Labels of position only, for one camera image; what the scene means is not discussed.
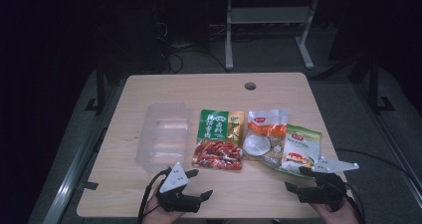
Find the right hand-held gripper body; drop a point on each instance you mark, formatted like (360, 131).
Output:
(326, 190)

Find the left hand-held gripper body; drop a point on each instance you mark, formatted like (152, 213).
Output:
(174, 180)

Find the green and white packet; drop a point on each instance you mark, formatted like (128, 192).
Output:
(302, 147)

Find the green and red seasoning packet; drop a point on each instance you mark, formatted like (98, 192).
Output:
(215, 141)

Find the clear plastic container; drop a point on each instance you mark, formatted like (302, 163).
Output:
(166, 134)

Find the orange and white packet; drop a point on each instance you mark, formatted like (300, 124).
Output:
(265, 134)

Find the person's right hand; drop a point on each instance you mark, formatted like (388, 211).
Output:
(341, 215)

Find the person's left hand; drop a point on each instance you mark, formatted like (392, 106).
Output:
(159, 215)

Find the grey table edge clip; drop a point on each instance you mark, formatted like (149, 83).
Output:
(89, 185)

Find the black metal stand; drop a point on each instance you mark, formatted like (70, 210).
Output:
(374, 81)
(100, 84)

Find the aluminium floor rail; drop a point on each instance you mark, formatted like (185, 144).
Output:
(73, 171)
(391, 141)

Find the white metal table frame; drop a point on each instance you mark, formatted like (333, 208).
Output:
(229, 35)

